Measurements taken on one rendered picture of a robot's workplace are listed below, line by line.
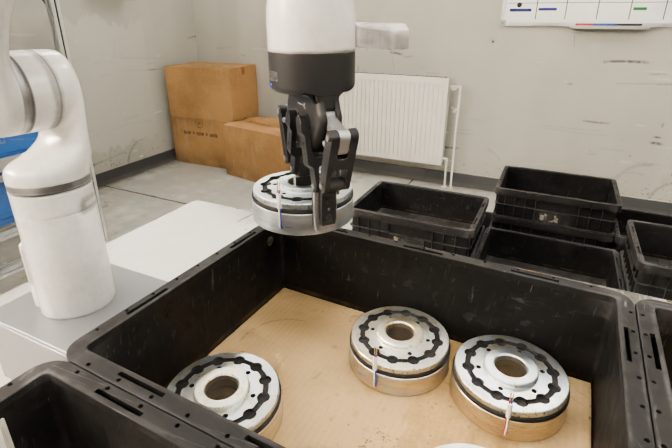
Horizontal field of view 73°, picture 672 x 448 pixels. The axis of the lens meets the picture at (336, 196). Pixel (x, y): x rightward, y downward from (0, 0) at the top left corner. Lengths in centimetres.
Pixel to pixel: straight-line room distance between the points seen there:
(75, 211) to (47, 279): 10
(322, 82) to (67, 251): 41
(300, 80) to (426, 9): 299
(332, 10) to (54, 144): 40
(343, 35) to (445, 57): 295
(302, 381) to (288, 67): 30
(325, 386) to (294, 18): 34
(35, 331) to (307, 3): 52
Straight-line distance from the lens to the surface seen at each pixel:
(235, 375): 45
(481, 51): 327
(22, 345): 73
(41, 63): 62
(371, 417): 46
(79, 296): 68
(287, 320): 57
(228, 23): 412
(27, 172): 63
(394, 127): 337
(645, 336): 46
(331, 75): 38
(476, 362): 48
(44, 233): 65
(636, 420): 38
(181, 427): 33
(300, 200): 44
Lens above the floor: 117
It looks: 22 degrees down
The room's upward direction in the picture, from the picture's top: straight up
